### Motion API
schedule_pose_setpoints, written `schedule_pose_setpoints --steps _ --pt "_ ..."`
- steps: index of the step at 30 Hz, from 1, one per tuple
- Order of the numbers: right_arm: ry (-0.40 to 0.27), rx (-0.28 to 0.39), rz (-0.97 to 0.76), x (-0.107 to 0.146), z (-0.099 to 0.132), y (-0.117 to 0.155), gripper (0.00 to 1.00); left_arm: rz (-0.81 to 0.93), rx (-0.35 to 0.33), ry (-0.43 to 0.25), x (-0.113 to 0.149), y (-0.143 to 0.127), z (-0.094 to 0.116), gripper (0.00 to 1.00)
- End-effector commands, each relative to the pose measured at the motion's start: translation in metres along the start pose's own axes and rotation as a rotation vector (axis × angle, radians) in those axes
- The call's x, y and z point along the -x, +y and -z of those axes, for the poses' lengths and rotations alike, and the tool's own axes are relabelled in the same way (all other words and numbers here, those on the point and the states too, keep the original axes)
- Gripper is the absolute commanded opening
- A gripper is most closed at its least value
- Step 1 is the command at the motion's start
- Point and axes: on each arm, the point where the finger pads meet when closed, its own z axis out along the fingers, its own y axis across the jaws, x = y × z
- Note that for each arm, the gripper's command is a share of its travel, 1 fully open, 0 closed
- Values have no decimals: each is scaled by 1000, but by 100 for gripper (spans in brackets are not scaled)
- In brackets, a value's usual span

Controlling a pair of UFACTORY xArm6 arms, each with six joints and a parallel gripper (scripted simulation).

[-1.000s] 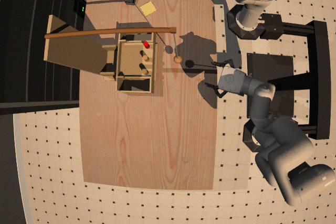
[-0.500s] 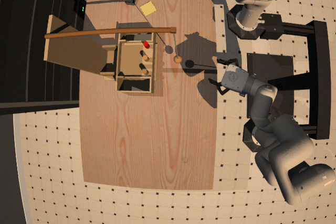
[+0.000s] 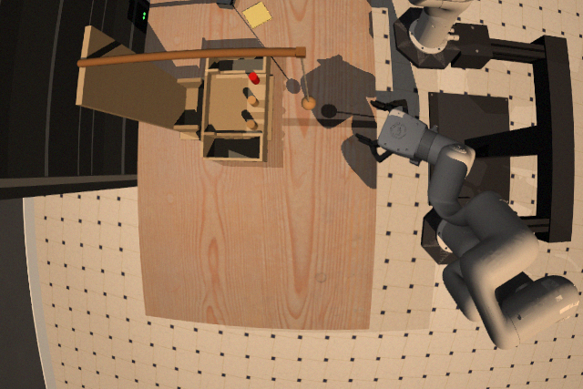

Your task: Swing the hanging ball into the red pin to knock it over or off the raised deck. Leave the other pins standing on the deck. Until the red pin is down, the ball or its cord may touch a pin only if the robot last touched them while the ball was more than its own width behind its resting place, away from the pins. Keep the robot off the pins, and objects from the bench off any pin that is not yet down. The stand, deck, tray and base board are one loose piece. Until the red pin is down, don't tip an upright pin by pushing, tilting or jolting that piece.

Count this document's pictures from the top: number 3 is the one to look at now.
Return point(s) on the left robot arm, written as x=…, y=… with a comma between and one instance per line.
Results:
x=493, y=286

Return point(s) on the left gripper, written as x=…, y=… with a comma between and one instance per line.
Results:
x=400, y=132

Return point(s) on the red cylinder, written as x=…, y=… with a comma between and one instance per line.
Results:
x=254, y=78

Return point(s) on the brown cylinder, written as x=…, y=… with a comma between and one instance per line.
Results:
x=252, y=124
x=253, y=101

